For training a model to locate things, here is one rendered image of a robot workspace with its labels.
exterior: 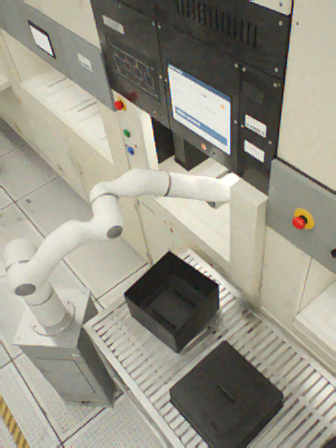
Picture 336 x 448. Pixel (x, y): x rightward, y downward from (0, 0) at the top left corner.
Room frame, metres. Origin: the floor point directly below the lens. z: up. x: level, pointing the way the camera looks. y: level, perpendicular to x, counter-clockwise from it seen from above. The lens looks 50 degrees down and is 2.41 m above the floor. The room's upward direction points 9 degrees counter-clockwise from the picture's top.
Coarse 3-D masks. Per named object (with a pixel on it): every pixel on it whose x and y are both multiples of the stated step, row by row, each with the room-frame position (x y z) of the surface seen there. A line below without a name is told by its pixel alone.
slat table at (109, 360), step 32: (192, 256) 1.20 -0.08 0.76; (224, 288) 1.01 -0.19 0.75; (96, 320) 0.95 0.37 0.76; (128, 320) 0.92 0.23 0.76; (224, 320) 0.85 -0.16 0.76; (256, 320) 0.83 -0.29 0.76; (96, 352) 0.93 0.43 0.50; (128, 352) 0.78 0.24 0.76; (160, 352) 0.76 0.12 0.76; (192, 352) 0.74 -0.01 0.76; (256, 352) 0.70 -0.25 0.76; (288, 352) 0.68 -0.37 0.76; (128, 384) 0.65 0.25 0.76; (160, 384) 0.63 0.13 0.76; (288, 384) 0.56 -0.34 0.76; (320, 384) 0.54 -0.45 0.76; (160, 416) 0.52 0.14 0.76; (288, 416) 0.45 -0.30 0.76; (320, 416) 0.44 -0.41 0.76
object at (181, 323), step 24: (168, 264) 1.11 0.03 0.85; (144, 288) 1.01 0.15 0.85; (168, 288) 1.04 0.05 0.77; (192, 288) 1.02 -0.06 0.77; (216, 288) 0.90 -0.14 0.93; (144, 312) 0.85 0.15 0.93; (168, 312) 0.93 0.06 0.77; (192, 312) 0.91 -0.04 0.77; (216, 312) 0.89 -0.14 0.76; (168, 336) 0.76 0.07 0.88; (192, 336) 0.80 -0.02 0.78
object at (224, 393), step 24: (216, 360) 0.65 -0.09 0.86; (240, 360) 0.64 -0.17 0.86; (192, 384) 0.58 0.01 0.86; (216, 384) 0.56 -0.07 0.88; (240, 384) 0.55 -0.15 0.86; (264, 384) 0.54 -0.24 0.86; (192, 408) 0.50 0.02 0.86; (216, 408) 0.48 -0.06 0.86; (240, 408) 0.47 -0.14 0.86; (264, 408) 0.46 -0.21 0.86; (216, 432) 0.41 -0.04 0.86; (240, 432) 0.40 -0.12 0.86
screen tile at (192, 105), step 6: (174, 78) 1.27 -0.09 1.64; (180, 78) 1.24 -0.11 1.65; (174, 84) 1.27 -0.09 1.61; (180, 84) 1.24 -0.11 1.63; (186, 84) 1.21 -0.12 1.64; (186, 90) 1.22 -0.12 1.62; (174, 96) 1.27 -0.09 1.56; (180, 96) 1.25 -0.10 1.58; (192, 96) 1.19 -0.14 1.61; (180, 102) 1.25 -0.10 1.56; (186, 102) 1.22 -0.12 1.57; (192, 102) 1.19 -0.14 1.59; (186, 108) 1.22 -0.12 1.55; (192, 108) 1.20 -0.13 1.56
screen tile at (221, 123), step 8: (200, 96) 1.16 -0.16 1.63; (208, 96) 1.13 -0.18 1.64; (208, 104) 1.13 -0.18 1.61; (216, 104) 1.10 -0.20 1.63; (224, 104) 1.07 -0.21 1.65; (200, 112) 1.16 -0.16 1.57; (208, 112) 1.13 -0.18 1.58; (224, 112) 1.07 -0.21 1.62; (208, 120) 1.13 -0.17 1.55; (216, 120) 1.10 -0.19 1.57; (224, 120) 1.07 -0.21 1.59; (224, 128) 1.07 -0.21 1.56
